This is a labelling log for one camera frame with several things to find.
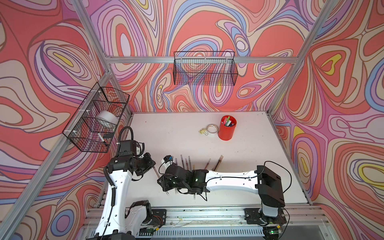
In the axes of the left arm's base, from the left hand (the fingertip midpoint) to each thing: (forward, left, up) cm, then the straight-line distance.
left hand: (156, 162), depth 75 cm
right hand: (-11, -2, -3) cm, 12 cm away
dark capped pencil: (+9, -12, -16) cm, 22 cm away
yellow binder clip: (+32, -26, -15) cm, 44 cm away
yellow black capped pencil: (+4, -33, -16) cm, 37 cm away
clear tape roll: (+34, -33, -14) cm, 50 cm away
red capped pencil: (+6, -15, -15) cm, 22 cm away
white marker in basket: (+9, +27, +10) cm, 30 cm away
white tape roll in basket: (+17, +24, +16) cm, 34 cm away
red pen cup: (+30, -42, -8) cm, 52 cm away
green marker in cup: (+31, -43, -5) cm, 53 cm away
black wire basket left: (+17, +35, +10) cm, 40 cm away
